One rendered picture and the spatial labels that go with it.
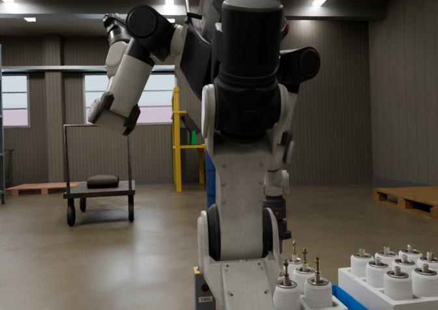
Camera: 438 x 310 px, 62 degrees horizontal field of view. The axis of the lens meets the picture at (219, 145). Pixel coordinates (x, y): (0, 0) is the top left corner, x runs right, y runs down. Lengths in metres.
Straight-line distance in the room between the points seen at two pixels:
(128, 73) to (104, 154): 6.86
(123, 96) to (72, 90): 7.08
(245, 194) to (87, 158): 7.20
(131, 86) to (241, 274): 0.58
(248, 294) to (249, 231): 0.14
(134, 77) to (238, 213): 0.48
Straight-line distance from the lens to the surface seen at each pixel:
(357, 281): 1.69
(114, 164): 7.87
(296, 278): 1.52
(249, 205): 0.87
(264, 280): 0.89
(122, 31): 1.37
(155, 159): 7.76
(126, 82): 1.07
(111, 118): 1.11
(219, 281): 0.90
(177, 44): 1.05
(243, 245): 0.91
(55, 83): 8.05
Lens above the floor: 0.75
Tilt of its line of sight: level
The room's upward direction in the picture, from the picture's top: 2 degrees counter-clockwise
